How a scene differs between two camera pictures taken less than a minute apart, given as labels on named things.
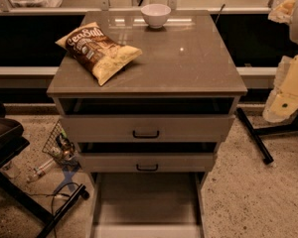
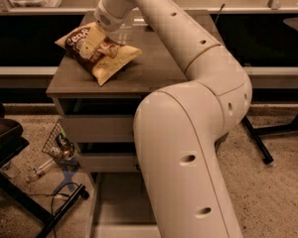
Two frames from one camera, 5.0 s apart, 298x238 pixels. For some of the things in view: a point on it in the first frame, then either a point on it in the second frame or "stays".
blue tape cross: x=67 y=180 stays
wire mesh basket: x=60 y=147 stays
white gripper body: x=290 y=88 -> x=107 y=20
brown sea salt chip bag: x=95 y=54 stays
